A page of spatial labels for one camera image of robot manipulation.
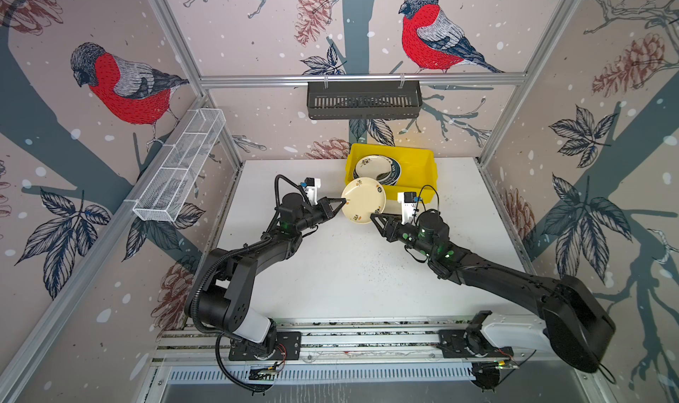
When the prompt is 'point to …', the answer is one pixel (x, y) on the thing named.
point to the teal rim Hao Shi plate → (395, 173)
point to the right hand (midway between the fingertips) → (375, 213)
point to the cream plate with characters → (364, 196)
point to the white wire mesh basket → (167, 188)
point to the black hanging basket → (364, 99)
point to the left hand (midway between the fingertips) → (350, 198)
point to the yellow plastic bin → (419, 172)
